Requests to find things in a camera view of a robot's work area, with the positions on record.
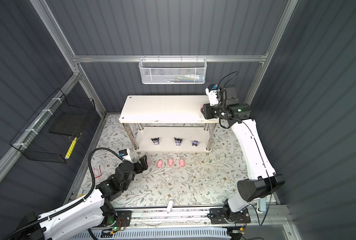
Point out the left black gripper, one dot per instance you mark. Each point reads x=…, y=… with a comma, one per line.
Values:
x=143, y=164

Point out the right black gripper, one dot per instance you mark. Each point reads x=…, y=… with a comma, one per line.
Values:
x=206, y=111

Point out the black purple figurine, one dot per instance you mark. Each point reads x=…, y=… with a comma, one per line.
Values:
x=178, y=141
x=156, y=141

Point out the purple small figurine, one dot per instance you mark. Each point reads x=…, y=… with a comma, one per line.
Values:
x=195, y=143

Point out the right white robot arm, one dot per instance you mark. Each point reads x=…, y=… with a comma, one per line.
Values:
x=262, y=180

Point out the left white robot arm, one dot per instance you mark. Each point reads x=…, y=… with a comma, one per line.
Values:
x=88, y=211

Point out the white two-tier shelf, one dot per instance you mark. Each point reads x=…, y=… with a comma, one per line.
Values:
x=167, y=117

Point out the tubes in white basket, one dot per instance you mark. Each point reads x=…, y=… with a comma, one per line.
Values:
x=192, y=78

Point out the red white card pack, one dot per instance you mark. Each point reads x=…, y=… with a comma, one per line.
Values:
x=97, y=172

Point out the yellow marker in basket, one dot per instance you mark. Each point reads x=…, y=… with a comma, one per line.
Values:
x=71, y=148

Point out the light blue remote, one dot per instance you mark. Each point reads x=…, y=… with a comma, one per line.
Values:
x=261, y=205

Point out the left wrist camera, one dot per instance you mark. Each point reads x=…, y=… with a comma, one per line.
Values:
x=125, y=154

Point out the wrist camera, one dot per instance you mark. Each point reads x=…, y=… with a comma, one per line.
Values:
x=125, y=154
x=212, y=93

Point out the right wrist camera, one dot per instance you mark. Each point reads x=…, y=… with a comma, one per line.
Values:
x=212, y=93

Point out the white wire wall basket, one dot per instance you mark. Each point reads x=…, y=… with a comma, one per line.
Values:
x=155, y=73

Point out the black wire wall basket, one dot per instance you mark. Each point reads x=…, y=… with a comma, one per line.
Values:
x=49, y=136

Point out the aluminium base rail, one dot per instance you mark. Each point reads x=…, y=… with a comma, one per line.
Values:
x=208, y=222

